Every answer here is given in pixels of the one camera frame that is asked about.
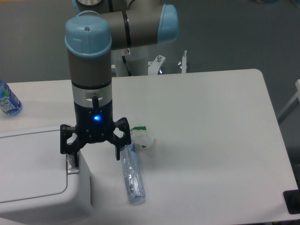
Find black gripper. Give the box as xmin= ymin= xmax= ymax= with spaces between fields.
xmin=60 ymin=101 xmax=131 ymax=167

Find white push-lid trash can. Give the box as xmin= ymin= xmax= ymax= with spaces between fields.
xmin=0 ymin=125 xmax=93 ymax=225

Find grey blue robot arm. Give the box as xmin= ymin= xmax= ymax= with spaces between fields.
xmin=60 ymin=0 xmax=179 ymax=166

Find crumpled white green wrapper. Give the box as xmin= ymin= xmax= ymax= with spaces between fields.
xmin=130 ymin=126 xmax=154 ymax=148

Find empty clear plastic bottle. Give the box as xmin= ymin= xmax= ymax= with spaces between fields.
xmin=120 ymin=140 xmax=146 ymax=206

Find blue labelled water bottle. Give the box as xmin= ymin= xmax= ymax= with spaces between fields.
xmin=0 ymin=80 xmax=23 ymax=116

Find black device at table edge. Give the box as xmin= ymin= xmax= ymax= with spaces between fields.
xmin=283 ymin=189 xmax=300 ymax=215

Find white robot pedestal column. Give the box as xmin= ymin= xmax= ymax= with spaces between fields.
xmin=112 ymin=46 xmax=149 ymax=77

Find white metal base frame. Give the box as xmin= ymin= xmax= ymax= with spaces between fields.
xmin=110 ymin=50 xmax=189 ymax=77

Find white frame at right edge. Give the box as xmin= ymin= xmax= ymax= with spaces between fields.
xmin=277 ymin=79 xmax=300 ymax=125

